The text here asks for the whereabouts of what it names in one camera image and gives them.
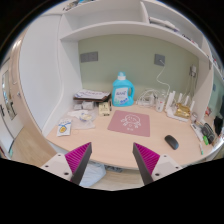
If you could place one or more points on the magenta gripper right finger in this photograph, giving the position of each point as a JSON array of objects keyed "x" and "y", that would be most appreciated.
[{"x": 153, "y": 166}]

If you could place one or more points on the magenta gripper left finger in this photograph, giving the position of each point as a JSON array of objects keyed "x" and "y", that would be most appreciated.
[{"x": 70, "y": 166}]

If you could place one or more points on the black computer mouse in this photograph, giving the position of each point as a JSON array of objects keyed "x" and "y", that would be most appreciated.
[{"x": 172, "y": 142}]

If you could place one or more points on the pink mouse pad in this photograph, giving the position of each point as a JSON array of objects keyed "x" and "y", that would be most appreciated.
[{"x": 130, "y": 123}]

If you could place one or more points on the small white yellow packet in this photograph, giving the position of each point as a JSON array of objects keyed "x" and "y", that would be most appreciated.
[{"x": 64, "y": 127}]

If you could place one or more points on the clear plastic bag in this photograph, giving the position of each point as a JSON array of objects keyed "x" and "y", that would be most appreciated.
[{"x": 82, "y": 119}]

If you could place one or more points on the green marker pen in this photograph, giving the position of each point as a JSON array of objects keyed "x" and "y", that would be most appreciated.
[{"x": 201, "y": 149}]

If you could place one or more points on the small yellow box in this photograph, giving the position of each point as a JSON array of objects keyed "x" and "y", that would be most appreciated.
[{"x": 104, "y": 109}]

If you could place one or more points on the stack of papers and book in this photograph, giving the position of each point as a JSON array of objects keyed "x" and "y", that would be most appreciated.
[{"x": 90, "y": 95}]

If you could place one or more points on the black device at right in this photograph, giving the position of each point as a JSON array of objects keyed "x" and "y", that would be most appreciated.
[{"x": 208, "y": 132}]

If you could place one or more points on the blue detergent bottle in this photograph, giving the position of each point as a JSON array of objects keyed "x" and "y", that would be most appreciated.
[{"x": 123, "y": 91}]

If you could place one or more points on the white shelf unit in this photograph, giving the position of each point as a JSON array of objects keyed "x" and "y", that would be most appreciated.
[{"x": 131, "y": 17}]

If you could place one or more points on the white power strip with cables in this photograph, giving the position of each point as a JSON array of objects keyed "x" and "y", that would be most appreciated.
[{"x": 151, "y": 97}]

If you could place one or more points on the grey double wall socket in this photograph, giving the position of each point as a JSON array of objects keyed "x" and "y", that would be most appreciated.
[{"x": 89, "y": 57}]

